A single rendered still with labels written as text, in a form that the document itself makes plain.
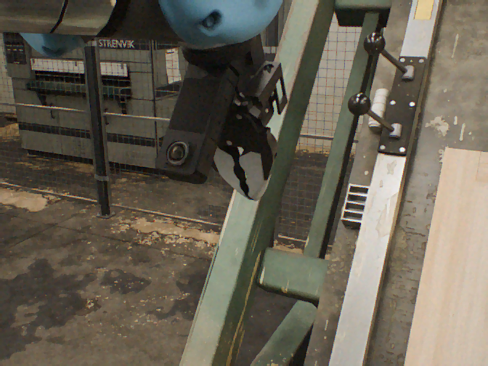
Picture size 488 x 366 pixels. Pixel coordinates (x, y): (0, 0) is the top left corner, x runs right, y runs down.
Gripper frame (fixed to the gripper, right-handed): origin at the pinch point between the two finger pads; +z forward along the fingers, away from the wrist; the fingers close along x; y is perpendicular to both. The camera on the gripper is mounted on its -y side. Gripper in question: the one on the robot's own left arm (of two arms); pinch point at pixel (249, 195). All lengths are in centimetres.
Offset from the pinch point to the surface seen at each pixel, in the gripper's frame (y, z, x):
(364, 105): 31.4, 10.2, -4.9
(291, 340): 18, 73, 12
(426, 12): 61, 10, -9
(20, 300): 41, 177, 199
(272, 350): 13, 71, 15
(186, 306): 73, 193, 112
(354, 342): 2.7, 34.5, -9.7
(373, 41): 42.3, 5.1, -3.9
